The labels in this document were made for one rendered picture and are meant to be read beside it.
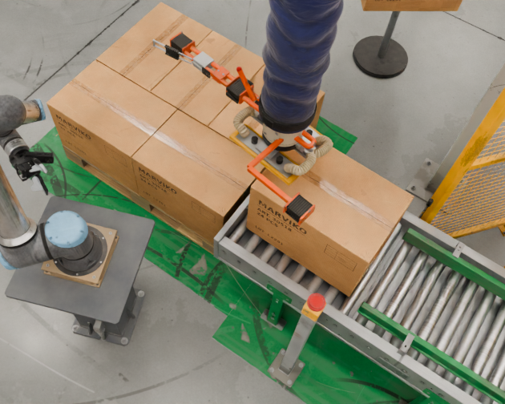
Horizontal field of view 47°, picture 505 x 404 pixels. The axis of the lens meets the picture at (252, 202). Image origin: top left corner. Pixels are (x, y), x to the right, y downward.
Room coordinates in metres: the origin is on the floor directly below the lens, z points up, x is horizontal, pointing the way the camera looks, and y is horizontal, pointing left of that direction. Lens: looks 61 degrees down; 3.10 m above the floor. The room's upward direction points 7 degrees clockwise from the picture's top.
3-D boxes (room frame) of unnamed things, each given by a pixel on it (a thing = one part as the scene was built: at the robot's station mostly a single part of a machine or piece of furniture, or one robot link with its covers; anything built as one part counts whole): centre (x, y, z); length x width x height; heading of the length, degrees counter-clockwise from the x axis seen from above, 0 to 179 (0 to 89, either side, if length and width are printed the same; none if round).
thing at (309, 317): (0.77, -0.28, 0.50); 0.07 x 0.07 x 1.00; 62
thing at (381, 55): (3.07, -0.79, 0.31); 0.40 x 0.40 x 0.62
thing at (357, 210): (1.32, -0.34, 0.75); 0.60 x 0.40 x 0.40; 60
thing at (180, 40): (1.81, 0.39, 1.21); 0.08 x 0.07 x 0.05; 53
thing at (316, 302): (0.77, -0.28, 1.02); 0.07 x 0.07 x 0.04
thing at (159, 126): (2.06, 0.42, 0.34); 1.20 x 1.00 x 0.40; 62
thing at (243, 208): (1.49, -0.02, 0.58); 0.70 x 0.03 x 0.06; 152
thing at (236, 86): (1.60, 0.11, 1.21); 0.10 x 0.08 x 0.06; 143
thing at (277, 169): (1.38, -0.03, 1.10); 0.34 x 0.10 x 0.05; 53
